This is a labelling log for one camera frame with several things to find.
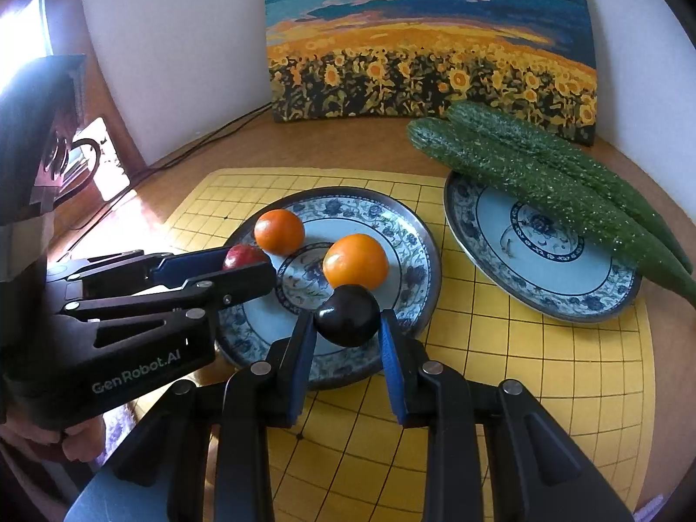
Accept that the blue fish porcelain plate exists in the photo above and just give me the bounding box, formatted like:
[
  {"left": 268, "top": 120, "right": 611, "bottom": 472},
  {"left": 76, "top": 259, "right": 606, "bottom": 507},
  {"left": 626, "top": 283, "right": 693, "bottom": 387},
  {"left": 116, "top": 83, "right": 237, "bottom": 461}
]
[{"left": 443, "top": 170, "right": 643, "bottom": 324}]

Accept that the yellow grid mat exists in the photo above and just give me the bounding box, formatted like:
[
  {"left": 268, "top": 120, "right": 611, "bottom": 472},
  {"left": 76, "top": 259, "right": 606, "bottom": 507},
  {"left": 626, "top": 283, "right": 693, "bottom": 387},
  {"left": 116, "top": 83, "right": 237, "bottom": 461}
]
[{"left": 103, "top": 167, "right": 653, "bottom": 522}]

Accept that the bright window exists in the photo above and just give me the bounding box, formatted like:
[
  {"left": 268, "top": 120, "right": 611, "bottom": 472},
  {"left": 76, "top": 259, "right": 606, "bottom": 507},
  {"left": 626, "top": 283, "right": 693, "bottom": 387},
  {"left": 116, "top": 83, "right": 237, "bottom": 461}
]
[{"left": 0, "top": 0, "right": 55, "bottom": 96}]

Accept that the sunflower field painting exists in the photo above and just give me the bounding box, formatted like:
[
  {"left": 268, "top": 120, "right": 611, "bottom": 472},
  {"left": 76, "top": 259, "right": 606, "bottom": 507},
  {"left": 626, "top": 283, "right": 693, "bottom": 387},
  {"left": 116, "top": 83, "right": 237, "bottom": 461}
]
[{"left": 264, "top": 0, "right": 599, "bottom": 147}]

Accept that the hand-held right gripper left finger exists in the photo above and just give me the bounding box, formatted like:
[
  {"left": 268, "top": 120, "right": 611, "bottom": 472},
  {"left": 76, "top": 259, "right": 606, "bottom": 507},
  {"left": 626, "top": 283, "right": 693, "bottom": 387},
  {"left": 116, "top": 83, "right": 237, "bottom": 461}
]
[{"left": 98, "top": 316, "right": 319, "bottom": 522}]

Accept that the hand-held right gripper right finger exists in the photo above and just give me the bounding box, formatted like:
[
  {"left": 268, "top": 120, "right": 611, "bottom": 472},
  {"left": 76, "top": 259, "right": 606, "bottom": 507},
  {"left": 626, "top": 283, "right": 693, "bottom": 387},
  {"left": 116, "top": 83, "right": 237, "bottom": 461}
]
[{"left": 379, "top": 309, "right": 637, "bottom": 522}]

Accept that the person's left hand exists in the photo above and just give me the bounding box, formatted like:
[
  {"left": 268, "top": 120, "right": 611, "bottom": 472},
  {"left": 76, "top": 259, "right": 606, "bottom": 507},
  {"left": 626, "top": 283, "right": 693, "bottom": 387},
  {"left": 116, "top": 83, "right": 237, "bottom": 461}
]
[{"left": 11, "top": 422, "right": 105, "bottom": 464}]

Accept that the large orange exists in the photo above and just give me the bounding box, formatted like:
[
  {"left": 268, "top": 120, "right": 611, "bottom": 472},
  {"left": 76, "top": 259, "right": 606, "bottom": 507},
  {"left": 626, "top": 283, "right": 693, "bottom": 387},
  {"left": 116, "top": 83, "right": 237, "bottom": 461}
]
[{"left": 322, "top": 234, "right": 390, "bottom": 290}]

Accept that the small orange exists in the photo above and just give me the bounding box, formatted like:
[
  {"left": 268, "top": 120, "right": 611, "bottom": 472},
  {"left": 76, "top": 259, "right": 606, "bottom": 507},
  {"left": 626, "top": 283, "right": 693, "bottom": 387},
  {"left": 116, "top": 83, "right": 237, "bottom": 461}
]
[{"left": 254, "top": 209, "right": 305, "bottom": 255}]

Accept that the small red fruit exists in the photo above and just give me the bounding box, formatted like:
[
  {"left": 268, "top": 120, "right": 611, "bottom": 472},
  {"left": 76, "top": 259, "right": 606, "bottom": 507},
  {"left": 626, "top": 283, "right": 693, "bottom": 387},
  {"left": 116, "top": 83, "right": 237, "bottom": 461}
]
[{"left": 223, "top": 244, "right": 270, "bottom": 273}]

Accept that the black cable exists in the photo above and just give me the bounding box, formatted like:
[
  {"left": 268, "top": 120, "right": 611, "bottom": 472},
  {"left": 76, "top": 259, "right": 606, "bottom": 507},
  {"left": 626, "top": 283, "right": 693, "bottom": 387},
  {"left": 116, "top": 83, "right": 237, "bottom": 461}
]
[{"left": 70, "top": 100, "right": 273, "bottom": 232}]

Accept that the green cucumber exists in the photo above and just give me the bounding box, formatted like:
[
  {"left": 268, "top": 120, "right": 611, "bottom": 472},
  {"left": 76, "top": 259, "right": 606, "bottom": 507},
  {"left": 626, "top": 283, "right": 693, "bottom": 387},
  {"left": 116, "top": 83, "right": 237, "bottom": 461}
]
[
  {"left": 447, "top": 100, "right": 694, "bottom": 275},
  {"left": 408, "top": 118, "right": 696, "bottom": 305}
]

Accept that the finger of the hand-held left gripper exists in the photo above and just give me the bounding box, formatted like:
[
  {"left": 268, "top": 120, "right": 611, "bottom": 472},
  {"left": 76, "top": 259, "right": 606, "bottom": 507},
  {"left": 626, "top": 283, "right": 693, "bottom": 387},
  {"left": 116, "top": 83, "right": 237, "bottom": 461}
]
[
  {"left": 46, "top": 249, "right": 232, "bottom": 289},
  {"left": 60, "top": 262, "right": 277, "bottom": 351}
]

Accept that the dark purple plum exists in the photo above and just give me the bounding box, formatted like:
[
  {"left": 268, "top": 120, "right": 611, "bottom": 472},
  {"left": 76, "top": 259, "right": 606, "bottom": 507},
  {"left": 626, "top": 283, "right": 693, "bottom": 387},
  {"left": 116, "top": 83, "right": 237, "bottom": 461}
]
[{"left": 314, "top": 284, "right": 380, "bottom": 348}]

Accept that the purple cloth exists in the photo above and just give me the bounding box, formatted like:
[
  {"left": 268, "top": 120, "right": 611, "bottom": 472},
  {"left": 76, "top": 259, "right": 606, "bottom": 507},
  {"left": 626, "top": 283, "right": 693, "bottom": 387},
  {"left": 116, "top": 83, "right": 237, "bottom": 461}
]
[{"left": 100, "top": 405, "right": 145, "bottom": 468}]

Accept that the blue floral porcelain plate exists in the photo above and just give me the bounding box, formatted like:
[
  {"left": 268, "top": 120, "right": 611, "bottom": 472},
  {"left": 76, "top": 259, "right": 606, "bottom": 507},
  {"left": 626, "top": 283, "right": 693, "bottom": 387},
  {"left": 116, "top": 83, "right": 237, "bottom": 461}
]
[{"left": 214, "top": 187, "right": 442, "bottom": 391}]

